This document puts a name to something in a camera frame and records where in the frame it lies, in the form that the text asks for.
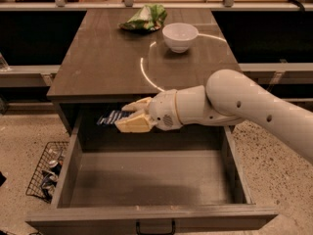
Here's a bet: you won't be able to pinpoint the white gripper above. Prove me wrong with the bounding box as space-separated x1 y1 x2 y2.
114 90 182 133

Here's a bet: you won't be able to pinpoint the blue rxbar blueberry wrapper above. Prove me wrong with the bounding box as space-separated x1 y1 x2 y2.
97 110 131 125

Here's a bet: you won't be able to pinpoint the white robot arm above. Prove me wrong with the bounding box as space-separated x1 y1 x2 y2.
114 70 313 164

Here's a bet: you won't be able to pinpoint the open grey top drawer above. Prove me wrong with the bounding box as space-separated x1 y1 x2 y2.
26 111 277 235

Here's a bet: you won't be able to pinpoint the grey wooden cabinet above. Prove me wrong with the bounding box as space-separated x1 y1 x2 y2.
48 8 240 131

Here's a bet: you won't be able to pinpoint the white ceramic bowl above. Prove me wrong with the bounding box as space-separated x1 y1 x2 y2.
162 23 199 53

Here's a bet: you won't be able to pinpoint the green chip bag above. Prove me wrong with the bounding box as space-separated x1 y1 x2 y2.
118 4 167 32

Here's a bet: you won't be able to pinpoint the crushed cans in basket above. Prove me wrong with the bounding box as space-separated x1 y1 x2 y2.
40 152 64 201

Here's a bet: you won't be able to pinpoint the black drawer handle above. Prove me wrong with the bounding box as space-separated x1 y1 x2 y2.
136 220 176 235

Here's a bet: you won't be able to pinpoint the black wire basket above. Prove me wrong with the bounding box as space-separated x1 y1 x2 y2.
25 141 68 203

